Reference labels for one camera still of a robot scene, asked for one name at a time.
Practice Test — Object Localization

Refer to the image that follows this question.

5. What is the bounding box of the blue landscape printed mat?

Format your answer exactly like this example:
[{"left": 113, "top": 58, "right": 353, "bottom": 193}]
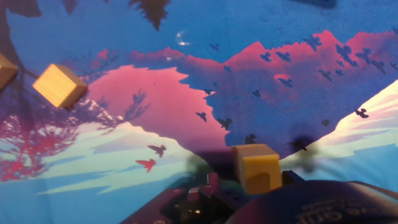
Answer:
[{"left": 0, "top": 0, "right": 398, "bottom": 224}]

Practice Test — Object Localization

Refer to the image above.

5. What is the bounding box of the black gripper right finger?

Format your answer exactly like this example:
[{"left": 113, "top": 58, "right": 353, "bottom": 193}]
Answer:
[{"left": 281, "top": 170, "right": 305, "bottom": 186}]

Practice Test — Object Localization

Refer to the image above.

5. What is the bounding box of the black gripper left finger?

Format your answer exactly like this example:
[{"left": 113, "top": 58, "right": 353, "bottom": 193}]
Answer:
[{"left": 121, "top": 172, "right": 249, "bottom": 224}]

